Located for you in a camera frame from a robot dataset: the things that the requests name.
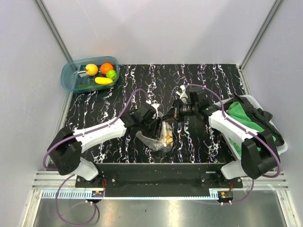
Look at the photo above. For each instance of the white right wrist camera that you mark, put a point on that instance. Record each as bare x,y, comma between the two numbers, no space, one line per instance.
181,93

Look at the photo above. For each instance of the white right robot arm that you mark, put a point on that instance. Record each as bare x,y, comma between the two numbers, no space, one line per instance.
259,154

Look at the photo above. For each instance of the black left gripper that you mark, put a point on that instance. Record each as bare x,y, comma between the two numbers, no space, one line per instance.
155,133

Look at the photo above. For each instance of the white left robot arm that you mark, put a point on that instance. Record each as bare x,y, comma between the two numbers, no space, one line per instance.
68,145

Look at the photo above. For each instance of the orange fake fruit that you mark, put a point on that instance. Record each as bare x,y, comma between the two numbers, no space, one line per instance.
105,67

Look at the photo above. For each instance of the green fake lime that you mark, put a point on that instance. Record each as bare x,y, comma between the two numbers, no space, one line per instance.
111,74

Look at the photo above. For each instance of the green cloth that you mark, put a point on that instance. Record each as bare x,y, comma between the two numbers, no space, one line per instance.
236,111

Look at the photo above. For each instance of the yellow green fake mango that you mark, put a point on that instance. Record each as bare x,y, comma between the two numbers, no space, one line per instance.
168,139

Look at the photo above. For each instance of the dark green fake cucumber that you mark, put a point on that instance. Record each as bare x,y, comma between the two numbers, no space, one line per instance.
83,86

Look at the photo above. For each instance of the clear polka dot zip bag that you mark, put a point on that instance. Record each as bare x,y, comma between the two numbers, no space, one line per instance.
159,144

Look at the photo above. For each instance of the black cloth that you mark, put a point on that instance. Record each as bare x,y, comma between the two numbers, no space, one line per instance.
260,116

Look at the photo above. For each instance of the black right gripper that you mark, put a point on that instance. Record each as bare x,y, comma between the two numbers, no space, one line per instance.
174,112

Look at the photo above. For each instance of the yellow fake banana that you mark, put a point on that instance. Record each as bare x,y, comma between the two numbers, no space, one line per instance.
103,80

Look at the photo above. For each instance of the blue transparent plastic container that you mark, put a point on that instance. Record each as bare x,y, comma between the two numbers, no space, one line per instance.
73,74

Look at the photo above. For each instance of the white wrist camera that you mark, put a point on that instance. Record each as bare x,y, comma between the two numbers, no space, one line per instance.
156,107
181,93

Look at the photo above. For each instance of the yellow fake fruit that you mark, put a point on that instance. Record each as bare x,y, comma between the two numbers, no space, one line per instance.
91,69

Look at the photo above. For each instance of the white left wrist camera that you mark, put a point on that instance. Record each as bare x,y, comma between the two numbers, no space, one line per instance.
156,107

